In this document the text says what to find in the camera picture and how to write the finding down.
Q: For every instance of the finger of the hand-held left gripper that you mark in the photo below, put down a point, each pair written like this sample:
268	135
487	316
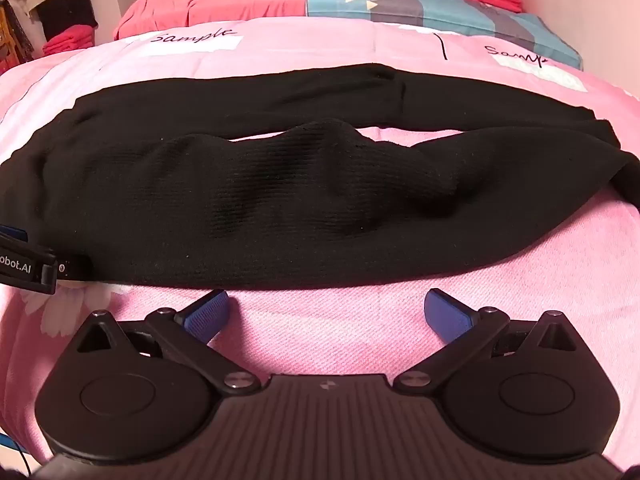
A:
67	266

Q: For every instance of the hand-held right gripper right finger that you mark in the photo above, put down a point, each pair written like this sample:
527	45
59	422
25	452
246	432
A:
446	315

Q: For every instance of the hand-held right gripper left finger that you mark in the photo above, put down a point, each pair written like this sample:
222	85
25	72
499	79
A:
207	316

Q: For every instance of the black pants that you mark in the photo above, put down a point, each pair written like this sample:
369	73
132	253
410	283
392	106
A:
250	200

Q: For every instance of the pink printed quilt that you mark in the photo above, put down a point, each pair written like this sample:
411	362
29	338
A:
325	325

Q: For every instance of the red cloth pile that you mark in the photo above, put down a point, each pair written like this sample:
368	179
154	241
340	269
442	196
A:
70	41

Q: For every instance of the blue grey patterned pillow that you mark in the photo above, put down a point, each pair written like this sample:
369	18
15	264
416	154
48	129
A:
450	15

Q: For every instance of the red bedsheet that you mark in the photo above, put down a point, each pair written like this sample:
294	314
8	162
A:
215	2

